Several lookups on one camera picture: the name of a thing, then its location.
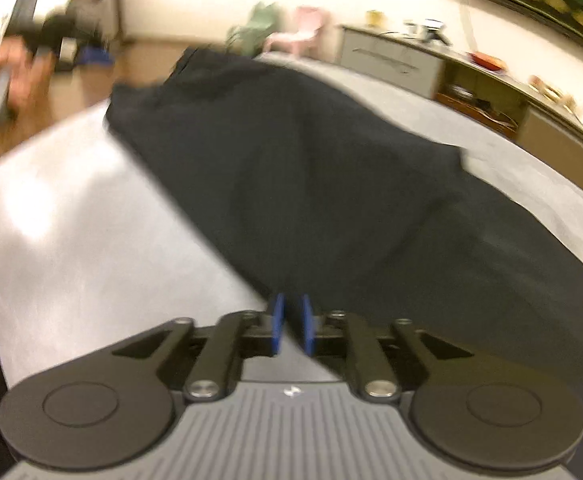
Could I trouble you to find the green plastic child chair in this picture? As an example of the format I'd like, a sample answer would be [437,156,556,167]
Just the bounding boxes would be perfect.
[225,2,280,58]

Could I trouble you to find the small black camera gadget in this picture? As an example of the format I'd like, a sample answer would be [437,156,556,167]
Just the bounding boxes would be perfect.
[418,20,452,47]

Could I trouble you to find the long grey tv cabinet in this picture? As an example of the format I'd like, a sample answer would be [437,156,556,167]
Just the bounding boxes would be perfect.
[338,25,583,189]

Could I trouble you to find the yellow cup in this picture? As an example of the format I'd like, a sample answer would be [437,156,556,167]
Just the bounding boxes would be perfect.
[365,10,384,29]

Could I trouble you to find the pink plastic child chair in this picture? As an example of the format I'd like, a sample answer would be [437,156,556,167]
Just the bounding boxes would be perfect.
[262,6,328,58]

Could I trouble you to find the black trousers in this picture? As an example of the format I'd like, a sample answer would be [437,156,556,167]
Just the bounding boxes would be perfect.
[106,49,583,387]

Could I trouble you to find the person left hand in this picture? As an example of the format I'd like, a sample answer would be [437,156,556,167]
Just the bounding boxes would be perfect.
[0,37,55,124]

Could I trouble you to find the red fruit plate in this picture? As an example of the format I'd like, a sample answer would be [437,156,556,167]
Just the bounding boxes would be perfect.
[470,51,507,72]

